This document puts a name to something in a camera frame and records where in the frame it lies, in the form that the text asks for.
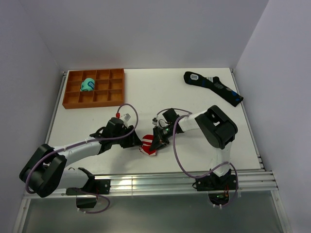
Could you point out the orange compartment tray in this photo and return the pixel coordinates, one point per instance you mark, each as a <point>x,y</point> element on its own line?
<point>109,89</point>

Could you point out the aluminium table frame rail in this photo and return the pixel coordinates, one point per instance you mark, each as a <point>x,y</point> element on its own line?
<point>148,91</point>

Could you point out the red white striped sock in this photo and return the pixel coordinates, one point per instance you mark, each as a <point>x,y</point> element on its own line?
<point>145,148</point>

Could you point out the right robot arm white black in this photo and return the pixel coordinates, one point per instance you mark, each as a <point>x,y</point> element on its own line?
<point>218,129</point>

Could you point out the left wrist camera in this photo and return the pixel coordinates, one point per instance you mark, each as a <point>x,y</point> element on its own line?
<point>125,117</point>

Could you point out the rolled teal sock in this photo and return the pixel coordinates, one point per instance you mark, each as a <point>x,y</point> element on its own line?
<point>88,85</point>

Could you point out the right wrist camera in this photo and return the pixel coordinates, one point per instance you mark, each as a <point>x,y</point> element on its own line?
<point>155,121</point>

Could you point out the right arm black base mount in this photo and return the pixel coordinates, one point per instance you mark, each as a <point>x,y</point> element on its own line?
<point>224,188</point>

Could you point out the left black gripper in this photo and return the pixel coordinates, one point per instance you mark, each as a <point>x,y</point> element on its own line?
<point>132,140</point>

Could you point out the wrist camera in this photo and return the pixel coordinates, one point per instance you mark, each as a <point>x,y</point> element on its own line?
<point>155,121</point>
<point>125,117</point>

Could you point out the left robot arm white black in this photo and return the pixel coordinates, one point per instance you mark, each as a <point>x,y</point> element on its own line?
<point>47,169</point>

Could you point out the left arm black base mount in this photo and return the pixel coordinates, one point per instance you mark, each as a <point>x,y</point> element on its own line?
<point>90,195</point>

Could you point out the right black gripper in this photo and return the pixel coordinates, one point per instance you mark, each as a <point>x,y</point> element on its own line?
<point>159,140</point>

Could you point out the black blue patterned sock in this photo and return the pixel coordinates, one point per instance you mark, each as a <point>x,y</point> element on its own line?
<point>215,85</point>

